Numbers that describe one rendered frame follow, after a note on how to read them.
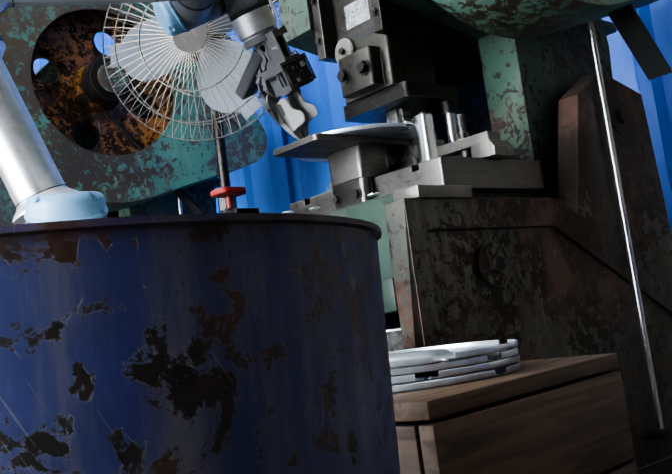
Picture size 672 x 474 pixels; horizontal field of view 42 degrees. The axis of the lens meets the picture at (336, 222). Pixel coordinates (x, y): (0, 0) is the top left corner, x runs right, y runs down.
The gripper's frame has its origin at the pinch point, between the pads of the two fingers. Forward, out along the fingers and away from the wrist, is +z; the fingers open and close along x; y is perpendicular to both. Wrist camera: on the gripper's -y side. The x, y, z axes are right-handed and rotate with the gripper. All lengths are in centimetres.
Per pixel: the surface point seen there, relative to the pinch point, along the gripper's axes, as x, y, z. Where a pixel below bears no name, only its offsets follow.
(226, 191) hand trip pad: 1.0, -29.4, 5.5
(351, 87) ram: 19.3, -0.3, -3.5
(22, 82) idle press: 27, -131, -44
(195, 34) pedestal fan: 49, -72, -32
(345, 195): 3.8, 0.4, 14.4
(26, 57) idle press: 32, -131, -51
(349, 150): 7.2, 3.3, 6.8
